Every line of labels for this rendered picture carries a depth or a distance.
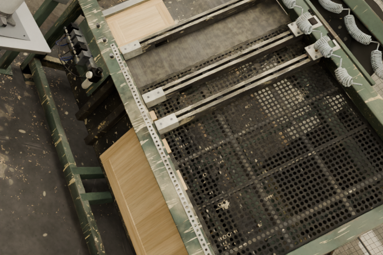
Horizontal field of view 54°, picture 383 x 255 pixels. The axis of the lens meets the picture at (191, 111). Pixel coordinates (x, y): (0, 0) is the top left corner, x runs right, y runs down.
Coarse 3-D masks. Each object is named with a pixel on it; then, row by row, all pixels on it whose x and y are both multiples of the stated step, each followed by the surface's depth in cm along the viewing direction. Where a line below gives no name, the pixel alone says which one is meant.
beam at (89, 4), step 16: (80, 0) 260; (96, 0) 259; (96, 16) 253; (96, 32) 247; (112, 64) 236; (128, 96) 225; (128, 112) 221; (144, 128) 216; (144, 144) 211; (160, 160) 207; (160, 176) 203; (176, 176) 202; (176, 192) 199; (176, 208) 195; (192, 208) 194; (176, 224) 192; (192, 240) 188; (208, 240) 188
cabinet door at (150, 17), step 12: (156, 0) 259; (120, 12) 257; (132, 12) 256; (144, 12) 256; (156, 12) 255; (168, 12) 254; (108, 24) 253; (120, 24) 253; (132, 24) 252; (144, 24) 251; (156, 24) 251; (168, 24) 249; (120, 36) 248; (132, 36) 248; (144, 36) 247
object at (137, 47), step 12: (240, 0) 248; (252, 0) 248; (264, 0) 253; (204, 12) 245; (216, 12) 244; (228, 12) 247; (180, 24) 242; (192, 24) 242; (204, 24) 247; (156, 36) 242; (168, 36) 241; (180, 36) 246; (120, 48) 238; (132, 48) 237; (144, 48) 240
